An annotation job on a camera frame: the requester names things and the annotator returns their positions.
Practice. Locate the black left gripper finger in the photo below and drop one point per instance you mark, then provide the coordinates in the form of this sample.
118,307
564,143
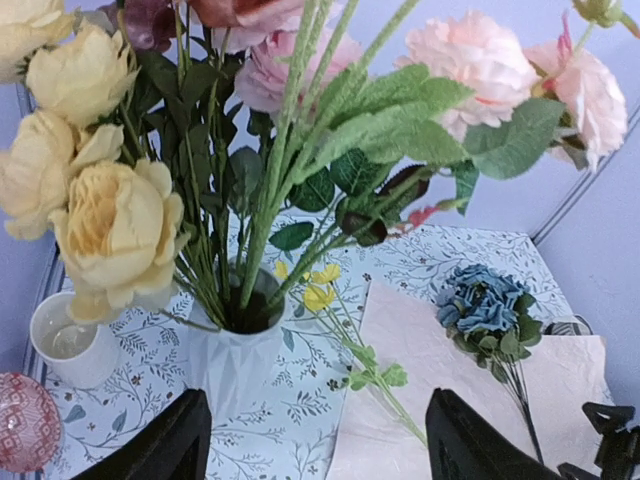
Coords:
174,445

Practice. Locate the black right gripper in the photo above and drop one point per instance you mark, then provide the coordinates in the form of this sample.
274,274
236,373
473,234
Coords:
463,445

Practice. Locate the pink wrapping paper sheet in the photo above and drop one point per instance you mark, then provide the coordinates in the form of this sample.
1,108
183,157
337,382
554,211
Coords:
562,374

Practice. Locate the blue flower bunch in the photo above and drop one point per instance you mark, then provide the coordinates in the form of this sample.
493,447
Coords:
486,314

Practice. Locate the yellow poppy flower stem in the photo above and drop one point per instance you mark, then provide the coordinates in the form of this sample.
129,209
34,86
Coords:
321,298

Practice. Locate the peach peony flower stem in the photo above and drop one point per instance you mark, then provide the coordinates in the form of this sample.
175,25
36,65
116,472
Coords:
556,92

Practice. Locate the pink peony flower stem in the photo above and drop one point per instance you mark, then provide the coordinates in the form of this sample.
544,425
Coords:
320,28

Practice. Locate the dusty mauve rose stem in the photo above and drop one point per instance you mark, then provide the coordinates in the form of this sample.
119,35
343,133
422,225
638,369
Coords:
131,236

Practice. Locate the pale yellow rose bunch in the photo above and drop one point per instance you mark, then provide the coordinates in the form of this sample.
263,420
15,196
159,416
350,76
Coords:
73,65

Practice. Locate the white ribbed ceramic vase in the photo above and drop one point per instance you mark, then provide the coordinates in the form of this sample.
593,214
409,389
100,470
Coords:
231,367

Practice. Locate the floral patterned tablecloth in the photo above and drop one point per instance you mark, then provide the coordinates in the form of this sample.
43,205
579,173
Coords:
288,429

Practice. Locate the striped black white cup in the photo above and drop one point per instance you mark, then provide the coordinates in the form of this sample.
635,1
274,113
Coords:
572,325

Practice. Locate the cream ceramic mug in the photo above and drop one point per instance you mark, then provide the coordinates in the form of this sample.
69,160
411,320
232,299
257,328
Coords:
82,356

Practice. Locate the pink patterned ball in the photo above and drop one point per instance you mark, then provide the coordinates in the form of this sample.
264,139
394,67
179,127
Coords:
31,429

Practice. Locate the right aluminium frame post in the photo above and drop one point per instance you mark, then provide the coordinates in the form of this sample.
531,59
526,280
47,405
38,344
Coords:
570,201

